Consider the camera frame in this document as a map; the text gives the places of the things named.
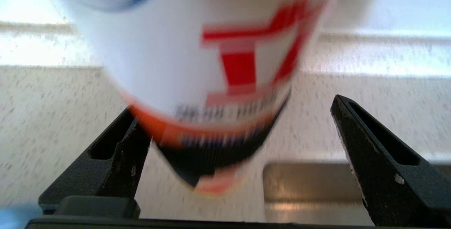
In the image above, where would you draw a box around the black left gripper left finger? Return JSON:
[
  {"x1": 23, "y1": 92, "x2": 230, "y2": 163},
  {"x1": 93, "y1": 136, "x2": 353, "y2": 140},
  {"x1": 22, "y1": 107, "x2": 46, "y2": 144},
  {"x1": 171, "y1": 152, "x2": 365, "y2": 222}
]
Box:
[{"x1": 39, "y1": 107, "x2": 152, "y2": 211}]

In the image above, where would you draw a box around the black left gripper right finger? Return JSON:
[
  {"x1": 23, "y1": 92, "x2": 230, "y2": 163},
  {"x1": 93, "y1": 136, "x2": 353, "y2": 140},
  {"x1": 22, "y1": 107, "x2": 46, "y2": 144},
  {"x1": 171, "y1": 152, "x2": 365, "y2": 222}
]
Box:
[{"x1": 330, "y1": 94, "x2": 451, "y2": 227}]

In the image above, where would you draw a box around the dish soap bottle yellow cap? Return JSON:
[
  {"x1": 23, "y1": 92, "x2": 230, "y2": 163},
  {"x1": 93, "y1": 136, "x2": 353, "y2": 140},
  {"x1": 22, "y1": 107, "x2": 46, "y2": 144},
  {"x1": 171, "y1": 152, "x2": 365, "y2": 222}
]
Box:
[{"x1": 35, "y1": 0, "x2": 347, "y2": 196}]

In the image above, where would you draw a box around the stainless steel sink basin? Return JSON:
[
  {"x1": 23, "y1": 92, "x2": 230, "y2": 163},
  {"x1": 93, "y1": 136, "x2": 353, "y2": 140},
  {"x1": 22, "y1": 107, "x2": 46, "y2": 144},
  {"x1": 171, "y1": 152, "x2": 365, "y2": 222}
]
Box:
[{"x1": 262, "y1": 161, "x2": 451, "y2": 227}]

